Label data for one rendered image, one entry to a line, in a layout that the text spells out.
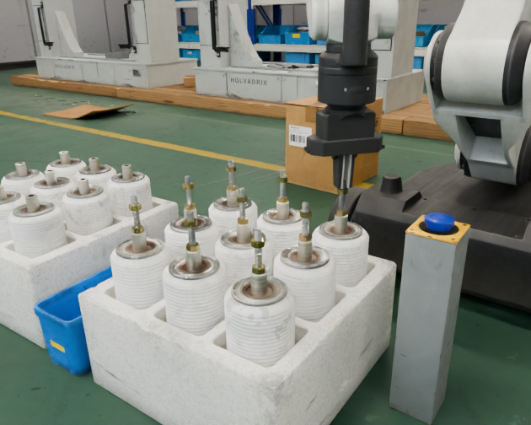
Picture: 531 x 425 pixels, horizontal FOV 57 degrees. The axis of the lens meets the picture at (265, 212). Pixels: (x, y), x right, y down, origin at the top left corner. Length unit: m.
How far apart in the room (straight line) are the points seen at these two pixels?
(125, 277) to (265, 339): 0.26
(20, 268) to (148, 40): 3.17
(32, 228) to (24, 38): 6.59
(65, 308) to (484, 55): 0.88
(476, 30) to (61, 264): 0.87
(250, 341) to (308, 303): 0.13
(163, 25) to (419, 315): 3.60
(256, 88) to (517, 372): 2.57
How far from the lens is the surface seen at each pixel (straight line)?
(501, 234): 1.06
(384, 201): 1.13
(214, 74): 3.47
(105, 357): 0.88
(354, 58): 0.71
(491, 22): 0.98
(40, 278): 1.01
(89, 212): 1.08
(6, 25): 7.45
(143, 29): 4.05
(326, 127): 0.76
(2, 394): 1.00
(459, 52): 0.96
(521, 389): 0.98
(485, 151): 1.21
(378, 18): 0.75
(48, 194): 1.17
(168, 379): 0.77
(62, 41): 5.18
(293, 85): 3.07
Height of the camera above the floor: 0.59
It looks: 22 degrees down
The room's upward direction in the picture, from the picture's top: 1 degrees counter-clockwise
